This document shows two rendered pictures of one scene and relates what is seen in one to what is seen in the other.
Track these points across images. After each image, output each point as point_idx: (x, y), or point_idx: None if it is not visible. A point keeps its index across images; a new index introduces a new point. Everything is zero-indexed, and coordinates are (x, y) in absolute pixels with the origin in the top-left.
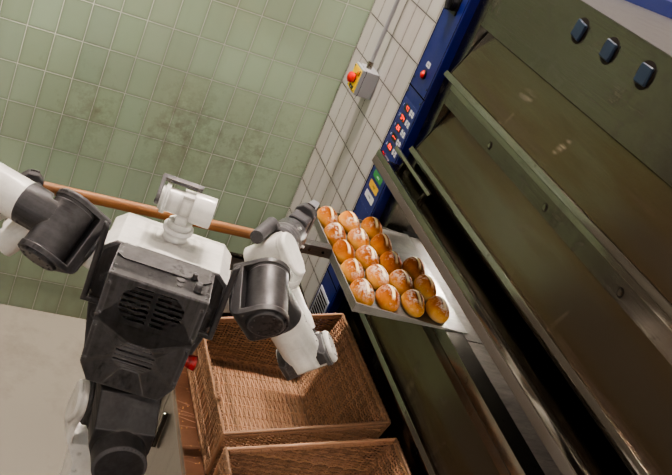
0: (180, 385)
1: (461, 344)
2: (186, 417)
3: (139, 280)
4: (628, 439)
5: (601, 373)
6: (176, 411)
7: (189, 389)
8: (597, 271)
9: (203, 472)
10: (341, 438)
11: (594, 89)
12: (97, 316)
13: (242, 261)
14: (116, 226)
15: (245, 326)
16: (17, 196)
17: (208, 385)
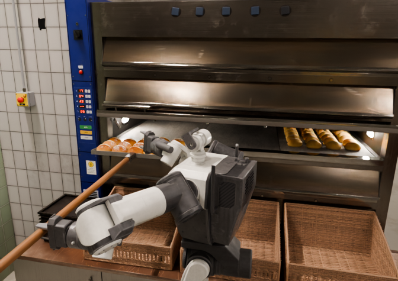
0: (106, 265)
1: None
2: (131, 268)
3: (246, 173)
4: (310, 110)
5: (282, 103)
6: (124, 272)
7: (111, 263)
8: (253, 79)
9: (169, 271)
10: None
11: (202, 27)
12: (241, 205)
13: (49, 209)
14: (186, 174)
15: None
16: (164, 197)
17: (130, 247)
